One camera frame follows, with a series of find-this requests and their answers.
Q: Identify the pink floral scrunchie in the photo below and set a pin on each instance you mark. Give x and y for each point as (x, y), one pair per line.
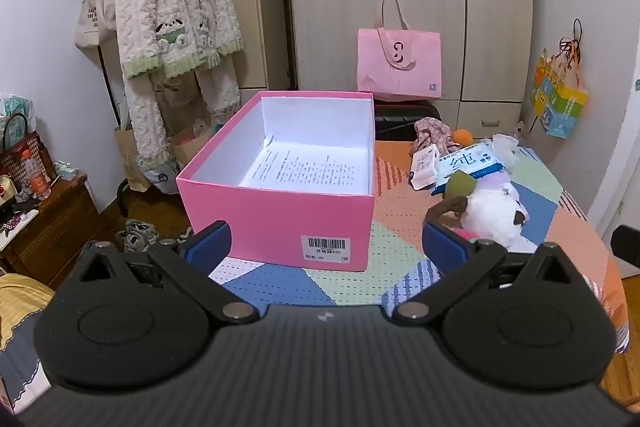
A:
(432, 129)

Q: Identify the white plastic wrap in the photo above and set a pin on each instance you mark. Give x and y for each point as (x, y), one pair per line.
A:
(505, 147)

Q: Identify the woven basket bag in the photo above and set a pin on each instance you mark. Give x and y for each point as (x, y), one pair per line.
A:
(25, 152)

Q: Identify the pink tote bag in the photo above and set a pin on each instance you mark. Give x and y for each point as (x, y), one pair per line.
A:
(400, 72)

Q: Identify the orange soft ball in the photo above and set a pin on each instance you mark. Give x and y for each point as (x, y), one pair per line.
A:
(462, 137)

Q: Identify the black clothes rack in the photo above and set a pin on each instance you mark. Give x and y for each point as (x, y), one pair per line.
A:
(106, 77)

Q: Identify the pink strawberry plush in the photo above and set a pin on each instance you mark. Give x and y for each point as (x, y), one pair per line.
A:
(467, 235)

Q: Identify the white wipes packet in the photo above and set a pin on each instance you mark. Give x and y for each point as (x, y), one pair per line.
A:
(425, 167)

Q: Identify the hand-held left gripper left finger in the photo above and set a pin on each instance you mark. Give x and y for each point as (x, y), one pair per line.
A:
(210, 248)

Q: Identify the wooden nightstand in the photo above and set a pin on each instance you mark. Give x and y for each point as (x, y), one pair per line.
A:
(55, 227)

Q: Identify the white plush toy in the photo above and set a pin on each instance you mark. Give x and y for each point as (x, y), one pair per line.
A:
(492, 212)

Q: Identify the black suitcase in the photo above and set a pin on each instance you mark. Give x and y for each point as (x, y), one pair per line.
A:
(402, 122)

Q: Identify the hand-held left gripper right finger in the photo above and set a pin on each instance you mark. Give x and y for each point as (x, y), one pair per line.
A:
(444, 248)

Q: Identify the brown paper bag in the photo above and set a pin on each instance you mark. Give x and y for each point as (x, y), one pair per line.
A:
(192, 144)
(129, 157)

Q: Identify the fluffy white pajama pants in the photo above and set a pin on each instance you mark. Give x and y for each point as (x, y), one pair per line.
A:
(145, 122)

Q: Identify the blue tissue pack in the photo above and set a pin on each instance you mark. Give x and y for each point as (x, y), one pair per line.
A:
(472, 164)

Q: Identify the orange drink bottle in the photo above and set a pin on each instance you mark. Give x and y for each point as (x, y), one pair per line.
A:
(37, 179)

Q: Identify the patchwork tablecloth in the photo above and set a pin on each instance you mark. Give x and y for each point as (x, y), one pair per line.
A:
(395, 232)

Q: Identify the printed paper sheet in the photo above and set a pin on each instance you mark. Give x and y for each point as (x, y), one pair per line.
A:
(305, 169)

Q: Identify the yellow and grey bedding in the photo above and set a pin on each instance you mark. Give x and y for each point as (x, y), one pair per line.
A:
(20, 312)

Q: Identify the pink cardboard box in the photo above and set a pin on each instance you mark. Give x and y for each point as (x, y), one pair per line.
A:
(270, 222)

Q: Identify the white plastic bag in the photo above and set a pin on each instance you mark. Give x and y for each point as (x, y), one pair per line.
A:
(12, 109)

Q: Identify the colourful paper bag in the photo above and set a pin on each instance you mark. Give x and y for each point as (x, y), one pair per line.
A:
(557, 102)

